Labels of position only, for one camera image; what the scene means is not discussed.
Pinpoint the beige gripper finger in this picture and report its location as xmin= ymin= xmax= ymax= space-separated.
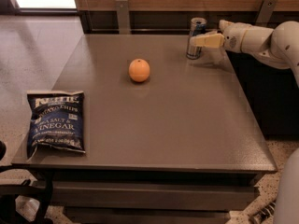
xmin=219 ymin=20 xmax=233 ymax=32
xmin=190 ymin=34 xmax=224 ymax=48

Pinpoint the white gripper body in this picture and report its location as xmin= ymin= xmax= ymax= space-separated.
xmin=221 ymin=22 xmax=250 ymax=53

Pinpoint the redbull can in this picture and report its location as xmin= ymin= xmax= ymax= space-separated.
xmin=186 ymin=17 xmax=206 ymax=60

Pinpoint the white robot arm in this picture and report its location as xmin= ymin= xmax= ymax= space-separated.
xmin=188 ymin=20 xmax=299 ymax=224

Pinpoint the blue chip bag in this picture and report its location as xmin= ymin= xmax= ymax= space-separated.
xmin=27 ymin=91 xmax=85 ymax=159

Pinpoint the orange fruit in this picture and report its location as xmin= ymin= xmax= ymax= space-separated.
xmin=129 ymin=59 xmax=150 ymax=82

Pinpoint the grey table drawer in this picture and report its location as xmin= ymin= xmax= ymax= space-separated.
xmin=50 ymin=181 xmax=258 ymax=211

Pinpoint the striped tool on floor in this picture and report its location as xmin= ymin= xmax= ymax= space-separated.
xmin=249 ymin=202 xmax=276 ymax=224

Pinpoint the black chair base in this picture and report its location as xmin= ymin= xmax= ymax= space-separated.
xmin=0 ymin=140 xmax=54 ymax=224

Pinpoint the right metal bracket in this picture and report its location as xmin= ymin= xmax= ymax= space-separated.
xmin=255 ymin=0 xmax=278 ymax=26

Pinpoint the metal bracket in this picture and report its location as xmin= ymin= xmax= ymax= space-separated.
xmin=255 ymin=0 xmax=278 ymax=26
xmin=116 ymin=0 xmax=131 ymax=35

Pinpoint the left metal bracket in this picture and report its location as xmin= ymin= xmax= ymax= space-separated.
xmin=116 ymin=0 xmax=131 ymax=35

